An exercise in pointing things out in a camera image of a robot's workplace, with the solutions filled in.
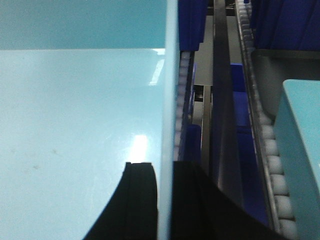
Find white roller track middle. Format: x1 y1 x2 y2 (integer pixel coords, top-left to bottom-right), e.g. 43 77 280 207
173 51 194 162

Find white roller track right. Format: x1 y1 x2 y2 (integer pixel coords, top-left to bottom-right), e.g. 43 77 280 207
235 0 299 240

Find dark blue bin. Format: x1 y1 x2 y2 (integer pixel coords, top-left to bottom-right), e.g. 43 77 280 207
178 0 209 52
250 0 320 51

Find white roller track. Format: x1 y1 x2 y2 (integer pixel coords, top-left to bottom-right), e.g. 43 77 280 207
235 0 299 240
173 51 194 162

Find steel divider rail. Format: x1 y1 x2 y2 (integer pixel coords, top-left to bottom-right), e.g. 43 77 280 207
209 0 243 207

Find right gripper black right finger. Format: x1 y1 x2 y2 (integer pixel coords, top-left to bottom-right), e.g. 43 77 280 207
172 161 283 240

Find light blue plastic bin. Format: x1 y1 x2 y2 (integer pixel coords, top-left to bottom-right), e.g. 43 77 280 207
0 0 179 240

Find dark blue bin lower left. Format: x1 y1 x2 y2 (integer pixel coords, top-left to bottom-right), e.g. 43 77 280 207
178 0 209 52

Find dark blue bin lower right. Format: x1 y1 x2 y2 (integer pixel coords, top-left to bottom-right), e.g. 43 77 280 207
250 0 320 51

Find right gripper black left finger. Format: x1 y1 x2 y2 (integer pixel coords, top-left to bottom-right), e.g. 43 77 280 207
84 162 158 240

